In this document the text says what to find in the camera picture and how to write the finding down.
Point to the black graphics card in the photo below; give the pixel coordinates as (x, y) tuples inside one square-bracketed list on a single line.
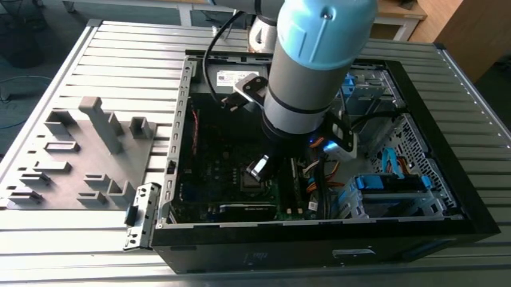
[(245, 210)]

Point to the silver card retention bracket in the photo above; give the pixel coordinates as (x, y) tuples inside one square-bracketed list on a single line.
[(146, 198)]

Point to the blue plastic cage latch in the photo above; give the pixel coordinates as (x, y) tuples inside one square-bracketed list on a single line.
[(349, 85)]

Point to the silver power supply unit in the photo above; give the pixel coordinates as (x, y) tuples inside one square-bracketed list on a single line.
[(229, 78)]

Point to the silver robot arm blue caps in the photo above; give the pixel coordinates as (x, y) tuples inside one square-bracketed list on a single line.
[(303, 89)]

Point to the black PC case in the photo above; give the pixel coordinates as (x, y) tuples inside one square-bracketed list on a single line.
[(279, 248)]

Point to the grey parts rack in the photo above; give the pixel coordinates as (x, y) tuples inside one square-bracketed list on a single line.
[(88, 163)]

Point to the white bracket wrist camera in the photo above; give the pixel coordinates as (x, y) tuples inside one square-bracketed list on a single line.
[(251, 86)]

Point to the brown wooden cabinet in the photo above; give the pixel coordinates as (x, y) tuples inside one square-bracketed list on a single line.
[(471, 36)]

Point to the wooden desk white frame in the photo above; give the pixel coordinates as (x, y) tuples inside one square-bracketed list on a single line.
[(392, 10)]

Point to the CPU socket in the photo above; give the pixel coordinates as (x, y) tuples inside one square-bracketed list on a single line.
[(264, 184)]

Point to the black RAM slot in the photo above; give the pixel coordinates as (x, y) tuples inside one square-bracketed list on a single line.
[(297, 191), (287, 194), (292, 191), (281, 197)]

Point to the green motherboard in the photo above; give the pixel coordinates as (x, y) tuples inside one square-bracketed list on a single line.
[(275, 191)]

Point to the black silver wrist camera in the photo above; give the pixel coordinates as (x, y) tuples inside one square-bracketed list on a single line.
[(343, 134)]

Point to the hard disk in blue carrier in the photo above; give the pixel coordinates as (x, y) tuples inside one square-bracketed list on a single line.
[(371, 182)]

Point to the blue port connector block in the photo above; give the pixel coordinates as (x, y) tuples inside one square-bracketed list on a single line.
[(186, 191)]

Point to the black waste bin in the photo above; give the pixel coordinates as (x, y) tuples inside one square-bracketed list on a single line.
[(20, 45)]

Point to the silver perforated disk bay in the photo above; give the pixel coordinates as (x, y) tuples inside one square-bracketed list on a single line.
[(432, 206)]

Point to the silver drive cage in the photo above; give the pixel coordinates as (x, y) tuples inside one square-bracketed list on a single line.
[(371, 89)]

